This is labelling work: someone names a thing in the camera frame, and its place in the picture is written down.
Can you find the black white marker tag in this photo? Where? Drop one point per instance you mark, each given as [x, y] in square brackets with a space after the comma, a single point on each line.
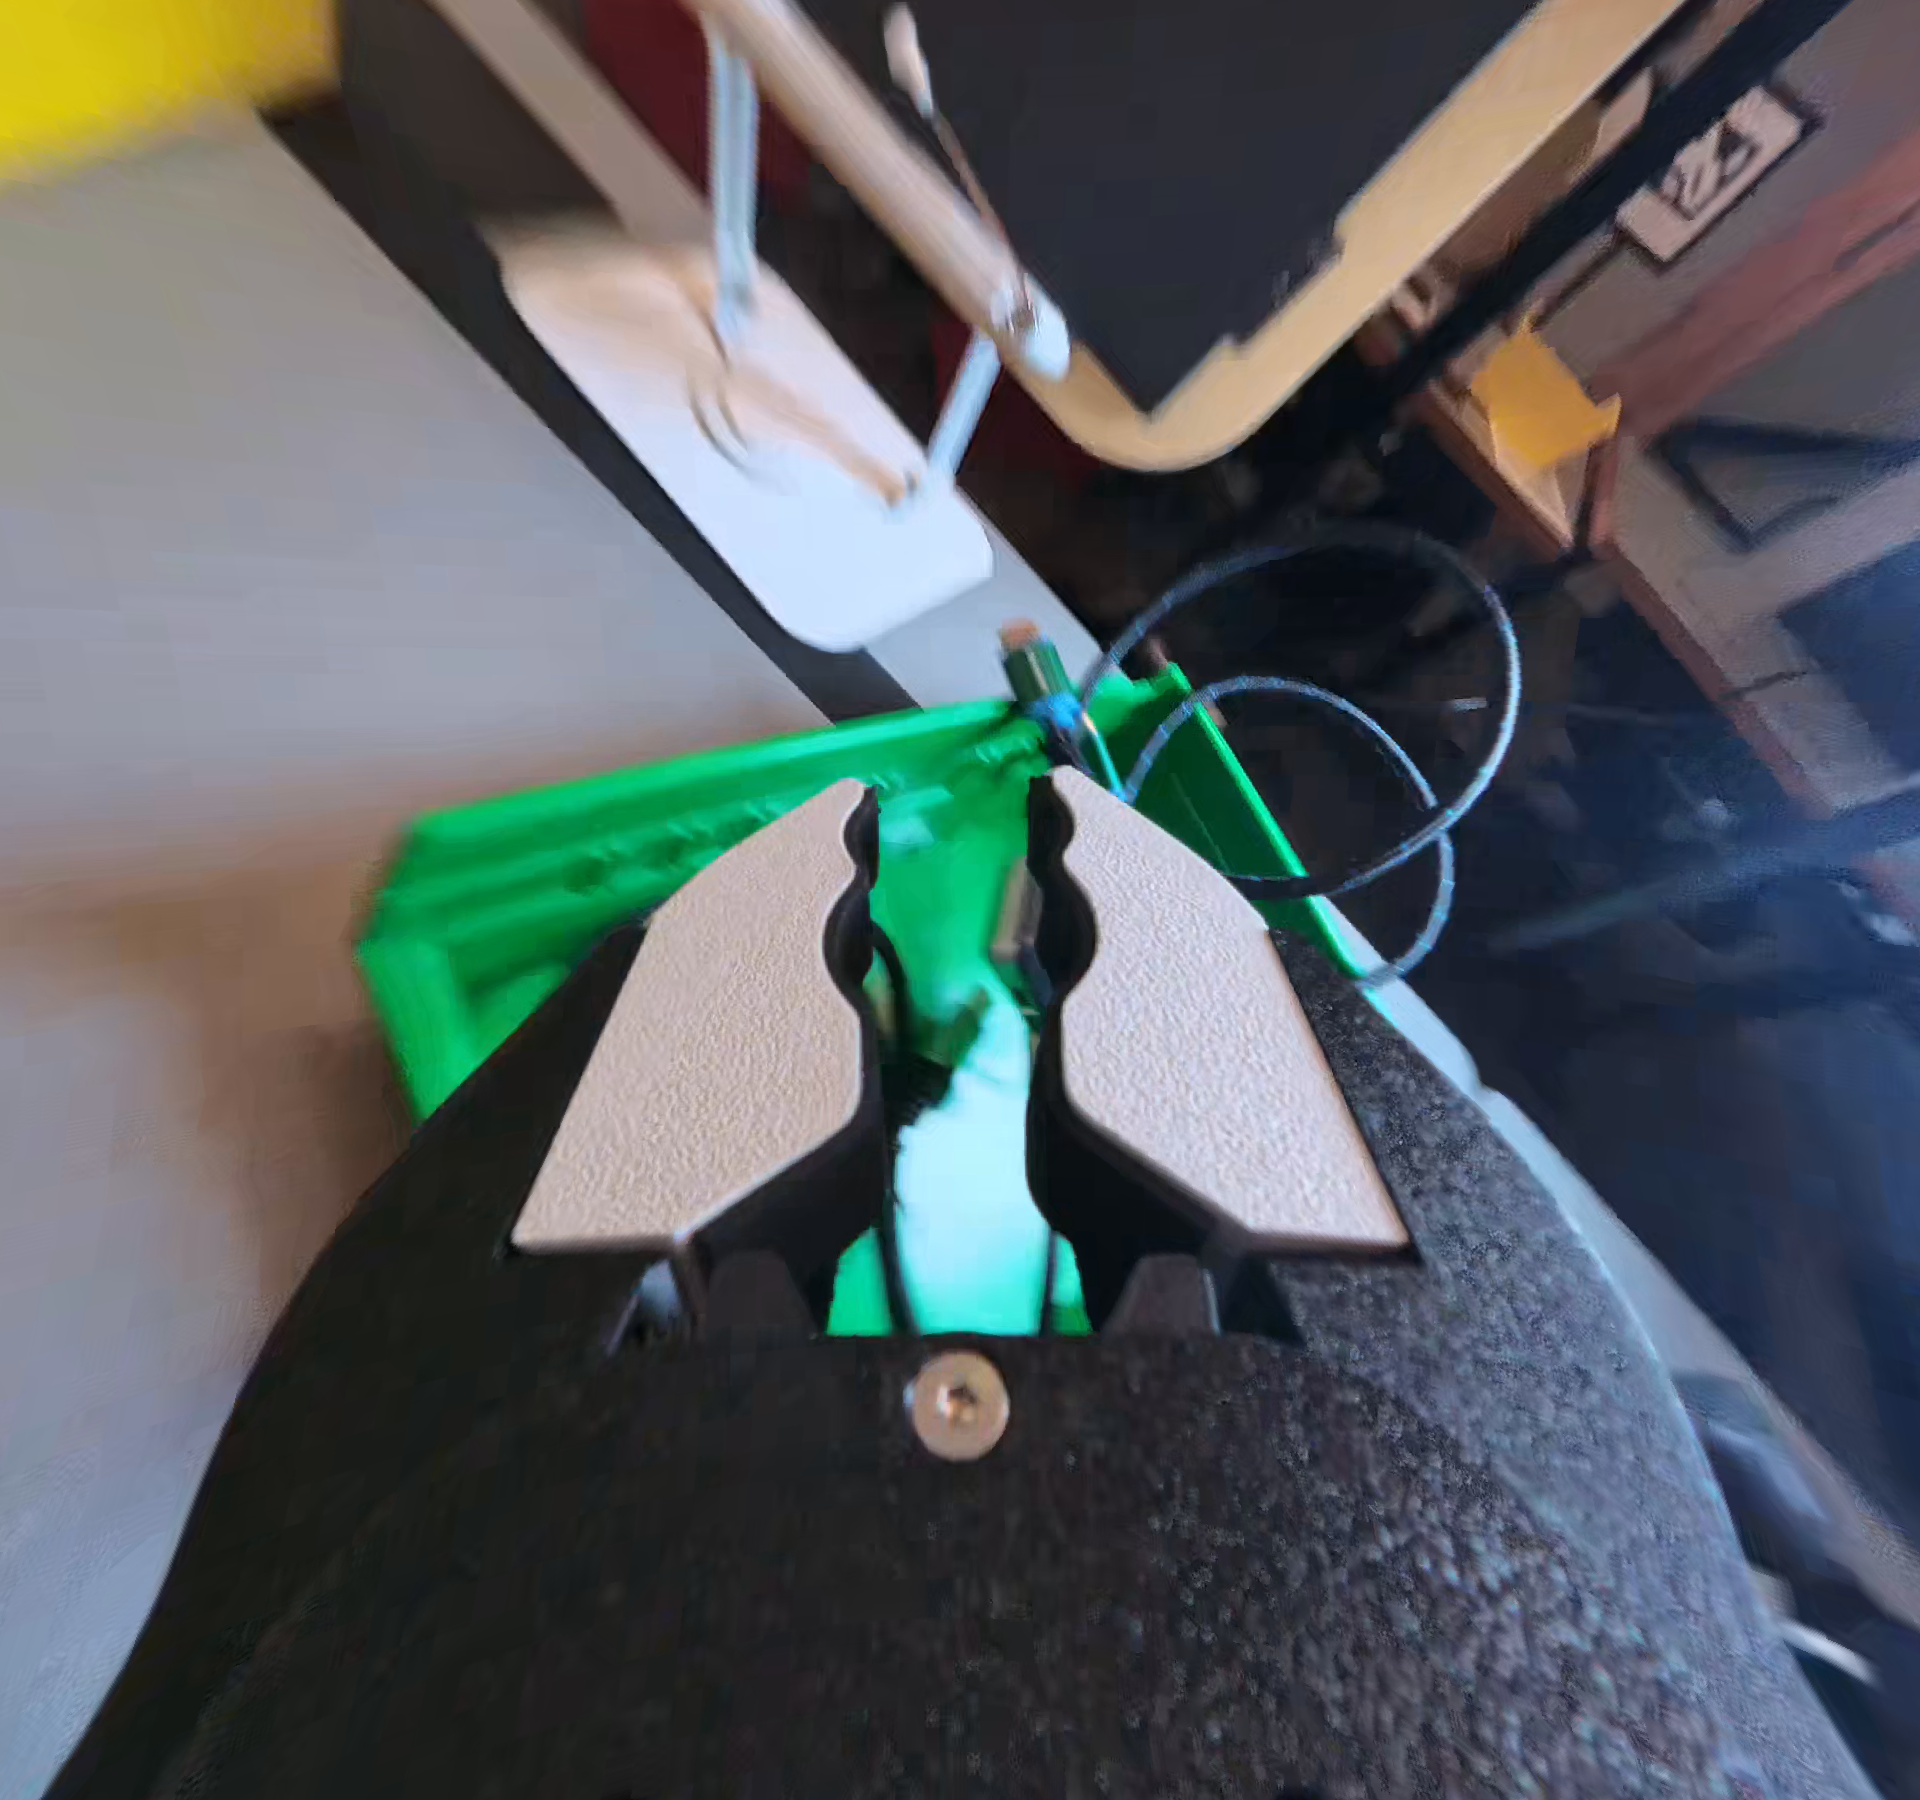
[1711, 164]

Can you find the green plastic bin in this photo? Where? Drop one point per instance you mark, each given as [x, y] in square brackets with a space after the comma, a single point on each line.
[602, 839]

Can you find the grey hdmi switch hub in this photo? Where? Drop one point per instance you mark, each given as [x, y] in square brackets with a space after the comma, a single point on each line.
[1022, 915]

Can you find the yellow bracket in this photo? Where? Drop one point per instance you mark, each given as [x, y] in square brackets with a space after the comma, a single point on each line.
[1544, 398]

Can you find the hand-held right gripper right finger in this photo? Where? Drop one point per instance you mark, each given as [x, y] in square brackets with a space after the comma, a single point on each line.
[1199, 1064]

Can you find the yellow plastic bin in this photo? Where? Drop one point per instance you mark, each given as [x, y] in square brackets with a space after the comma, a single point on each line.
[150, 0]

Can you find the black panel with wooden rim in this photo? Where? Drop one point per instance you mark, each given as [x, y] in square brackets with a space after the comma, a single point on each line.
[1199, 60]

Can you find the wooden beam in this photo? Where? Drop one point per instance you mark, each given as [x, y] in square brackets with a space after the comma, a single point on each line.
[1801, 255]

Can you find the white panel stand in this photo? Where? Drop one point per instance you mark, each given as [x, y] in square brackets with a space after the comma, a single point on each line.
[840, 540]

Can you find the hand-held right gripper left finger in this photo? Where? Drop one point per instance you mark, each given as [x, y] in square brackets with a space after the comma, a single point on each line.
[706, 1064]

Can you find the red bag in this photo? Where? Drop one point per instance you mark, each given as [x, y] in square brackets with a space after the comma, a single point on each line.
[630, 44]

